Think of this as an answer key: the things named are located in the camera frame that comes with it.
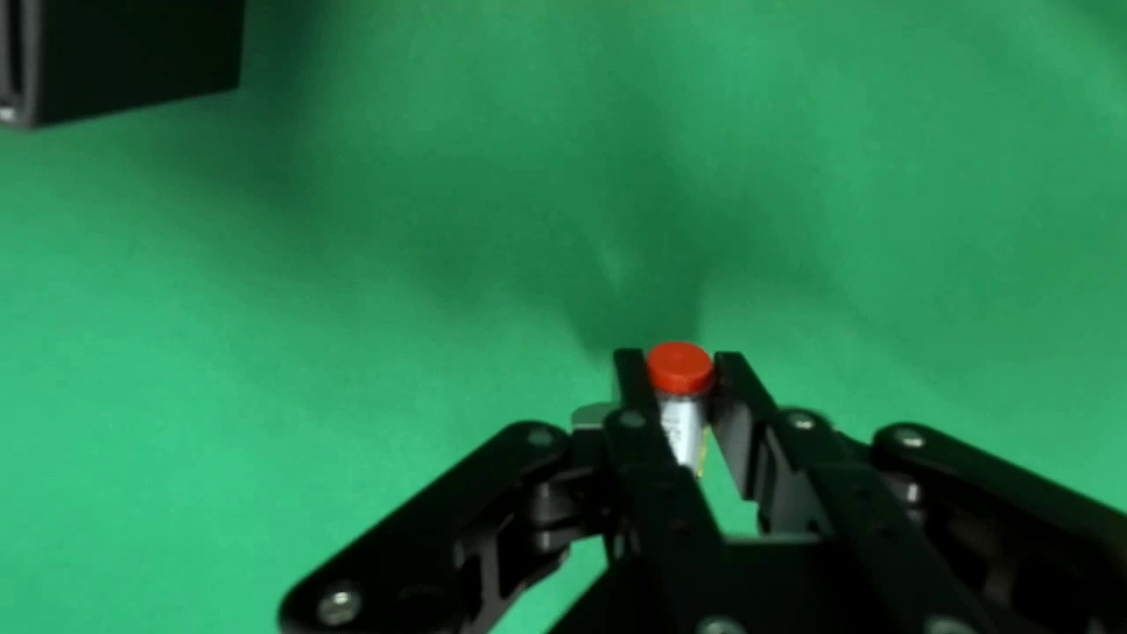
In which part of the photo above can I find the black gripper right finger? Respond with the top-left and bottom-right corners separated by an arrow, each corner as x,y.
710,351 -> 1127,634

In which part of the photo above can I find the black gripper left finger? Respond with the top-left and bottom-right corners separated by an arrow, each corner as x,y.
278,348 -> 733,634

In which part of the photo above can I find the grey marker with red cap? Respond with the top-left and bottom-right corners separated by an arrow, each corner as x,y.
645,341 -> 716,473

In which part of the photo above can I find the green tablecloth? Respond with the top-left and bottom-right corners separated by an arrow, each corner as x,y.
0,0 -> 1127,634

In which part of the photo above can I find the black rectangular box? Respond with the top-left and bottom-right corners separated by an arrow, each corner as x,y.
0,0 -> 245,132

